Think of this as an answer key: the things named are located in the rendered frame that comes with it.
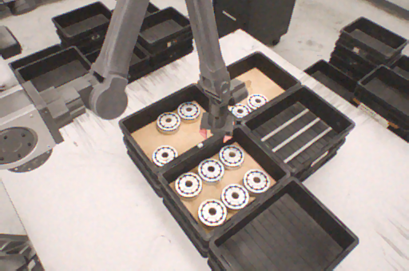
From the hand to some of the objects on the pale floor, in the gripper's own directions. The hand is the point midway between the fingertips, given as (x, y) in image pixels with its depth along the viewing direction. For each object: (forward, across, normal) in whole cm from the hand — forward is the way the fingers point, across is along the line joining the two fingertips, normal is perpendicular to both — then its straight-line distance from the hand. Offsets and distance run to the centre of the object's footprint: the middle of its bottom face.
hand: (215, 138), depth 110 cm
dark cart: (+106, +14, +198) cm, 225 cm away
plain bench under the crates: (+106, +11, +7) cm, 107 cm away
